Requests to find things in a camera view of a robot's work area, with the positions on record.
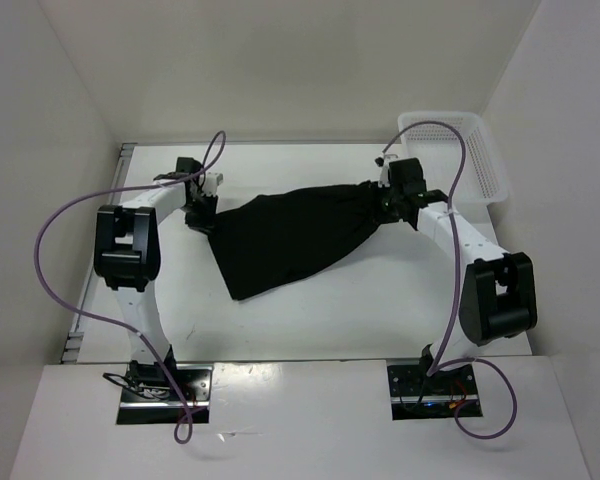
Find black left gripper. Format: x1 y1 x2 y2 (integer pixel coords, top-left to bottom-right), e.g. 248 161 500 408
181 192 219 237

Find black shorts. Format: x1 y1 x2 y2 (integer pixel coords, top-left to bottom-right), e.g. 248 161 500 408
208 181 383 301

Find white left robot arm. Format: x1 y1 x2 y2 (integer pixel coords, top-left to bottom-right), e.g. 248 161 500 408
94 157 224 401

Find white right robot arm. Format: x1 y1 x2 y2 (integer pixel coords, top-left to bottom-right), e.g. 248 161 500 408
376 155 538 393

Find white plastic basket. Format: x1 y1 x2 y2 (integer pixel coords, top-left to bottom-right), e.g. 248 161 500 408
397 111 509 205

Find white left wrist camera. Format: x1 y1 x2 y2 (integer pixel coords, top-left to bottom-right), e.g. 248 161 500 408
199 172 224 197

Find aluminium frame rail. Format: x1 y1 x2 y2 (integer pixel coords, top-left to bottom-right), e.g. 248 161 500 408
60 143 136 365

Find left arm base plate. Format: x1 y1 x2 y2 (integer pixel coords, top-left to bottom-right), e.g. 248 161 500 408
103 364 213 425

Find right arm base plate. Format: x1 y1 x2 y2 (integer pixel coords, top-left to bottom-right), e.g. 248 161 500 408
386 359 483 421

